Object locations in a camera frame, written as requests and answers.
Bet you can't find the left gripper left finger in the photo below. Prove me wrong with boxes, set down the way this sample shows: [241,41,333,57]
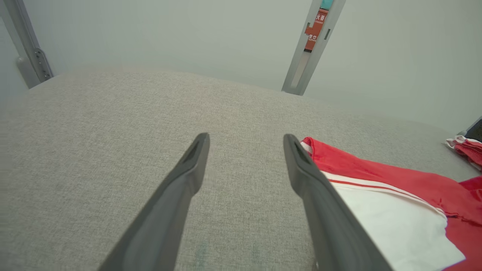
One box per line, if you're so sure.
[97,132,210,271]

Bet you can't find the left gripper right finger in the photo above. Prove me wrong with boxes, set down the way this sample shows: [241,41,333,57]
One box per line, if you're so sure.
[283,134,393,271]

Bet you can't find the red basketball jersey white sleeves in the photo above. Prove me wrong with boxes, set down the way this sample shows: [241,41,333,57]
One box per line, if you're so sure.
[300,136,482,271]

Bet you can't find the red shorts white waistband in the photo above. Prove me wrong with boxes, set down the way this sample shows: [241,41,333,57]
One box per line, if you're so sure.
[445,135,482,171]

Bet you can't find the black flat object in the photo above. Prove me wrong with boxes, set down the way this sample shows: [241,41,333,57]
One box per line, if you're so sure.
[458,117,482,143]

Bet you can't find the grey metal frame post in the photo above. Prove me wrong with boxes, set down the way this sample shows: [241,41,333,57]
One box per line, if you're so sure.
[282,0,347,96]

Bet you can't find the red wall sign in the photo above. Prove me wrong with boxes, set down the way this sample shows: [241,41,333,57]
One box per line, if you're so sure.
[304,8,329,52]

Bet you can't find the grey metal frame legs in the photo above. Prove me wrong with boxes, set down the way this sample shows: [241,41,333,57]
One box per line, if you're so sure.
[0,0,54,90]

